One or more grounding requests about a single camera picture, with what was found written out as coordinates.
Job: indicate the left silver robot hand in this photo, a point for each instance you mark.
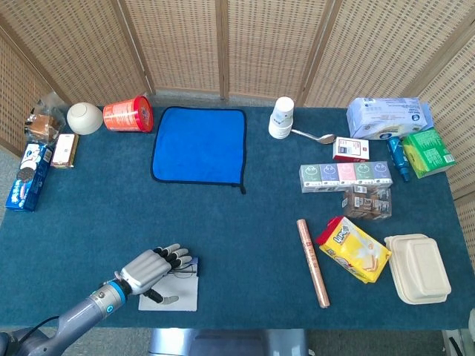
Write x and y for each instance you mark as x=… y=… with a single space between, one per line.
x=146 y=269

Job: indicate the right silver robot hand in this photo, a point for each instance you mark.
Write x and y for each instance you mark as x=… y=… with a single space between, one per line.
x=472 y=318

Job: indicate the black eyeglasses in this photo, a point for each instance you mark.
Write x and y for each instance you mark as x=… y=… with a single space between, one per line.
x=185 y=270

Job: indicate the blue glasses case grey lining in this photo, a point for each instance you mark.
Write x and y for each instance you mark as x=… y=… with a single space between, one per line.
x=187 y=293

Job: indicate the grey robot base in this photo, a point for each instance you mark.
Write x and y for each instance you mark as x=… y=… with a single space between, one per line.
x=230 y=343

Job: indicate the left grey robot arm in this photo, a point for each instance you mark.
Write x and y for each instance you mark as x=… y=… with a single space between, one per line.
x=81 y=313

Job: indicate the beige lunch box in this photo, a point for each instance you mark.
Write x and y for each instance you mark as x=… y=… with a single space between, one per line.
x=419 y=269

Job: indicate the teal table cloth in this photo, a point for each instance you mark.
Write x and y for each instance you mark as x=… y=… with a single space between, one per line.
x=241 y=230

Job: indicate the blue cloth black trim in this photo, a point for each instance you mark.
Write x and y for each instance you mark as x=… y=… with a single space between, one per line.
x=200 y=144

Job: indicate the yellow Lipo snack bag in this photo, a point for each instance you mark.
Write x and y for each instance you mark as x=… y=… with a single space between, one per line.
x=352 y=252

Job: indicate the small brown white box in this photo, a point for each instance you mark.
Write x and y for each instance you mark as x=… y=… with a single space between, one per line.
x=64 y=150

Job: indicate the blue Oreo cookie box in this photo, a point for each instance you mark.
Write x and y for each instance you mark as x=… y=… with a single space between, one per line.
x=27 y=178

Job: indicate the orange red-lidded can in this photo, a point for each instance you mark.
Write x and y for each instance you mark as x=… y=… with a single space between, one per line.
x=126 y=116

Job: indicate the brown clear-wrapped pack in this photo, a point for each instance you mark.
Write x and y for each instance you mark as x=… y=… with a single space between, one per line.
x=369 y=204

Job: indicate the cream bowl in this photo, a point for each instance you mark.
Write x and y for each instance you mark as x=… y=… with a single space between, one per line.
x=84 y=118

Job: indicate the clear bag with bread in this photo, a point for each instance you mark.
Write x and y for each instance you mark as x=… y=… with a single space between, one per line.
x=42 y=126

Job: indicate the blue bottle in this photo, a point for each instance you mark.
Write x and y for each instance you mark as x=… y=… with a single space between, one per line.
x=398 y=154

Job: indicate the pastel pocket tissue multipack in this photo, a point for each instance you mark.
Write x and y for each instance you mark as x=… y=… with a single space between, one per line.
x=345 y=176

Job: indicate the white paper cup stack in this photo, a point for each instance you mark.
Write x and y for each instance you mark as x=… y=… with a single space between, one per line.
x=281 y=120

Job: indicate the small white red box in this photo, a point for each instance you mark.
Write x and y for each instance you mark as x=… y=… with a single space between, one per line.
x=350 y=149

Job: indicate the white blue tissue pack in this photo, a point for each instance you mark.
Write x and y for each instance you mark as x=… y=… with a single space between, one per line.
x=387 y=118

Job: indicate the metal spoon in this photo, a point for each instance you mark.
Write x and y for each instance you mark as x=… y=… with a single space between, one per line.
x=326 y=139

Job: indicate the wicker folding screen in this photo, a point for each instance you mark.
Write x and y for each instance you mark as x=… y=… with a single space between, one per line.
x=178 y=44

